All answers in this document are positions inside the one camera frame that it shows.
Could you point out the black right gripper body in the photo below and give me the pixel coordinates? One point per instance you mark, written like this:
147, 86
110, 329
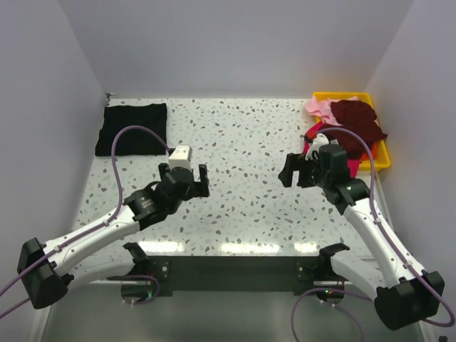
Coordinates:
322, 177

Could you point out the folded black t shirt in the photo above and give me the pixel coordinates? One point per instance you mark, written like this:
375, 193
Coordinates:
148, 135

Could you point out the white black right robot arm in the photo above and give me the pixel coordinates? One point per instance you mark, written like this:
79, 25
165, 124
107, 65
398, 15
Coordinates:
402, 290

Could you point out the dark red t shirt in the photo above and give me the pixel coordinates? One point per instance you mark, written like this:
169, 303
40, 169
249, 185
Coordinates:
360, 118

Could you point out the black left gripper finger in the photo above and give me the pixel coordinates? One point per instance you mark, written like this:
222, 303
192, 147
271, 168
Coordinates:
163, 168
202, 185

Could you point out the orange t shirt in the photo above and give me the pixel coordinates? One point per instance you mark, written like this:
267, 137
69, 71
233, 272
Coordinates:
373, 150

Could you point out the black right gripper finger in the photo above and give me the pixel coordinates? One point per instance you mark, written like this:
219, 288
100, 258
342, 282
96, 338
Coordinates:
293, 163
305, 168

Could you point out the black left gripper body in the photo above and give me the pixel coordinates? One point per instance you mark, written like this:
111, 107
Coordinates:
190, 193

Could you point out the magenta t shirt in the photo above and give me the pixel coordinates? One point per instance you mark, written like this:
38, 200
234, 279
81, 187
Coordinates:
352, 164

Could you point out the pink t shirt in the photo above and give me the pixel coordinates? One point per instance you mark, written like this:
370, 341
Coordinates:
322, 109

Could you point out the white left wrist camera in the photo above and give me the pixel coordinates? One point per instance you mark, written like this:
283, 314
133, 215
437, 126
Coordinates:
181, 157

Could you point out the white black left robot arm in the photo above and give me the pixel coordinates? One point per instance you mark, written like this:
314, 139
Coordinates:
46, 268

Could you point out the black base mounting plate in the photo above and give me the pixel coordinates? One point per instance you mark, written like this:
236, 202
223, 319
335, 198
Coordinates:
230, 273

